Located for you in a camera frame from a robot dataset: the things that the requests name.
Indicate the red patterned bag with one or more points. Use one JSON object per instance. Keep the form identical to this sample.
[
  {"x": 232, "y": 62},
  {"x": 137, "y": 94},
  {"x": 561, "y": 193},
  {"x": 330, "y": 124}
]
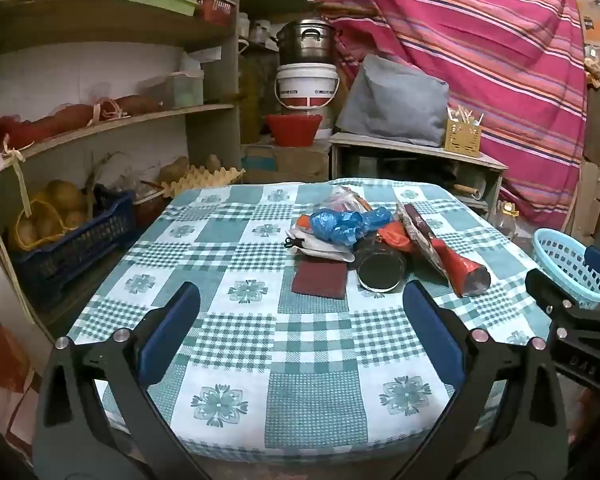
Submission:
[{"x": 0, "y": 345}]

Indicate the yellow egg tray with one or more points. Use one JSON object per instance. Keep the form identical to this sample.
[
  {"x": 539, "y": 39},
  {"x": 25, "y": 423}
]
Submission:
[{"x": 205, "y": 177}]

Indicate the clear plastic container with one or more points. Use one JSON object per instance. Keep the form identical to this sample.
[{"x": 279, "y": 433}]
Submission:
[{"x": 185, "y": 90}]

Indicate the wooden shelf unit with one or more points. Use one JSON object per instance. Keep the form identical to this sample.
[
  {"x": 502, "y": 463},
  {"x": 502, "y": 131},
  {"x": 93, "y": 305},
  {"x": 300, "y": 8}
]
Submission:
[{"x": 105, "y": 25}]

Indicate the dark red scouring pad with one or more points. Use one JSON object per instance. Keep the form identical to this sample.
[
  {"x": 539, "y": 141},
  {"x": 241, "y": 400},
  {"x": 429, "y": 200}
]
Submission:
[{"x": 320, "y": 280}]

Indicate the cardboard sheets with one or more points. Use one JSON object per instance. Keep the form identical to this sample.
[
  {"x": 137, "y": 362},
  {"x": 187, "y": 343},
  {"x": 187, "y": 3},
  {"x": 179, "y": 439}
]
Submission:
[{"x": 592, "y": 10}]

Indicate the red plastic basin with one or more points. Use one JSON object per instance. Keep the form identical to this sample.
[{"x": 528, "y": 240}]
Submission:
[{"x": 292, "y": 130}]

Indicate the black cylinder can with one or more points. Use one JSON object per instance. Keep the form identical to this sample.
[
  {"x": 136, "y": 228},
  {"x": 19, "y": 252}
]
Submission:
[{"x": 380, "y": 272}]

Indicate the green checkered tablecloth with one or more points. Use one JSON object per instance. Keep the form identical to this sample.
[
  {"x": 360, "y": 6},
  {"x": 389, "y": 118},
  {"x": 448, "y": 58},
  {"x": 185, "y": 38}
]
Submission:
[{"x": 230, "y": 240}]

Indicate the red foil snack wrapper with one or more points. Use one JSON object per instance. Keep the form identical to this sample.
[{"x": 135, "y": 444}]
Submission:
[{"x": 460, "y": 270}]

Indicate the large potato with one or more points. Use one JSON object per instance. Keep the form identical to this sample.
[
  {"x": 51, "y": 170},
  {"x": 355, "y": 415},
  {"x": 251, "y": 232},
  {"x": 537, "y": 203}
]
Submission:
[{"x": 174, "y": 169}]

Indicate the small potato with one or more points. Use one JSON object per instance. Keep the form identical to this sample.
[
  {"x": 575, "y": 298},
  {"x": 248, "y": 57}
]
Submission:
[{"x": 213, "y": 162}]

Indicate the grey cushion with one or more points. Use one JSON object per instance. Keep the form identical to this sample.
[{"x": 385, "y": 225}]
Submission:
[{"x": 395, "y": 100}]

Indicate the wooden cabinet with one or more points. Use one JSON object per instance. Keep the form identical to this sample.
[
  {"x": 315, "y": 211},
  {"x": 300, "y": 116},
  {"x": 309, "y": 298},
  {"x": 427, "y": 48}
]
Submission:
[{"x": 390, "y": 144}]

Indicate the red striped cloth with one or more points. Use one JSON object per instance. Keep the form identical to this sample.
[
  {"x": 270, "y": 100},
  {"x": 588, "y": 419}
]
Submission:
[{"x": 480, "y": 35}]

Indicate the brown round basket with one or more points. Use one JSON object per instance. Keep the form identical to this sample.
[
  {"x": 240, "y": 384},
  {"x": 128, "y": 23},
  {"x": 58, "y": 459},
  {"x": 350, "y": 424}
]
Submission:
[{"x": 150, "y": 210}]

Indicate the clear plastic bag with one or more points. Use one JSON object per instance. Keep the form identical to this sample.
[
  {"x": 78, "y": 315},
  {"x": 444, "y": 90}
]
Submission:
[{"x": 345, "y": 200}]

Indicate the light blue plastic basket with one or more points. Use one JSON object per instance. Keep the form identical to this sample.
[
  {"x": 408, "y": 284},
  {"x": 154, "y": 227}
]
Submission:
[{"x": 560, "y": 255}]

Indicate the steel cooking pot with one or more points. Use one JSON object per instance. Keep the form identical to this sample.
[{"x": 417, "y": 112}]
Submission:
[{"x": 305, "y": 45}]

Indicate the red net bag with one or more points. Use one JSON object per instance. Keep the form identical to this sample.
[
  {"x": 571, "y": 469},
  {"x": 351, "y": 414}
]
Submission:
[{"x": 60, "y": 120}]

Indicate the blue plastic bag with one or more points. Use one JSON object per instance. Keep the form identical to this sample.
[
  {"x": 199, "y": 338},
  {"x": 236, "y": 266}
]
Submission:
[{"x": 340, "y": 225}]

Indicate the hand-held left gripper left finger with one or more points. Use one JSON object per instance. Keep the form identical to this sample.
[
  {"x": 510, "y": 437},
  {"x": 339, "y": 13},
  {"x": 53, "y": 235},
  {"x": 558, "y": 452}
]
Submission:
[{"x": 170, "y": 325}]

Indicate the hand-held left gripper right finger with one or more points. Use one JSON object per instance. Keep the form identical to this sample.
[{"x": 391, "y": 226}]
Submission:
[{"x": 430, "y": 330}]

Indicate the dark blue plastic crate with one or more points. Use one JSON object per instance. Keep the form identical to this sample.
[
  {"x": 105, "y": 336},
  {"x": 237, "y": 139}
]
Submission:
[{"x": 75, "y": 255}]

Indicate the yellow net bag of potatoes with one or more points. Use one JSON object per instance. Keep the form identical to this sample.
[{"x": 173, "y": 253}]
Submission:
[{"x": 40, "y": 225}]

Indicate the yellow chopstick holder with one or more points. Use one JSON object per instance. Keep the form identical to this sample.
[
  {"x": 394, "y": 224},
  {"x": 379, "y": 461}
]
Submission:
[{"x": 462, "y": 140}]

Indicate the clear oil bottle yellow cap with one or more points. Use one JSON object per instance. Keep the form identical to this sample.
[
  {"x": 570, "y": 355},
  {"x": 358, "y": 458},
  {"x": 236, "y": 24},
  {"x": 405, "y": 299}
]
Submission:
[{"x": 507, "y": 225}]

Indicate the cardboard box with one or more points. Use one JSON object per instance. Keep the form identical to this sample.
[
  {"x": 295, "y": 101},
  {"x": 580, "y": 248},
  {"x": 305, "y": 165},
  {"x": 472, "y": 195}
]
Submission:
[{"x": 300, "y": 165}]

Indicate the white plastic bucket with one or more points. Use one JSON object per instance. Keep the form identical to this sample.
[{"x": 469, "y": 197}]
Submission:
[{"x": 305, "y": 82}]

